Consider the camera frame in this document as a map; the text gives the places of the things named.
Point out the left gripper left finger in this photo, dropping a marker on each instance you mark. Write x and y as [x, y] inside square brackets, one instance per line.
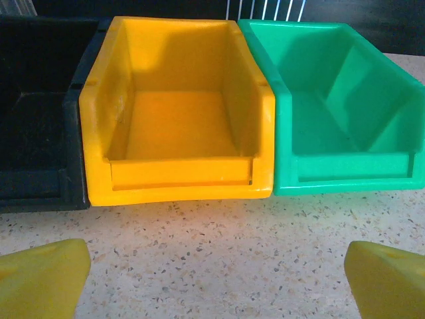
[36, 282]

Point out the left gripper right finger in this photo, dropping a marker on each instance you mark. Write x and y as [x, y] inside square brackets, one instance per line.
[391, 285]

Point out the black plastic storage bin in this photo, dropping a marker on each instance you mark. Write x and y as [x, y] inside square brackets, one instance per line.
[33, 133]

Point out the green plastic storage bin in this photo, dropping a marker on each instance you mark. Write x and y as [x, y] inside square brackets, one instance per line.
[332, 133]

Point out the yellow plastic storage bin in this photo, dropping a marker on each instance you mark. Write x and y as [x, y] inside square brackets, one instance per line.
[176, 126]

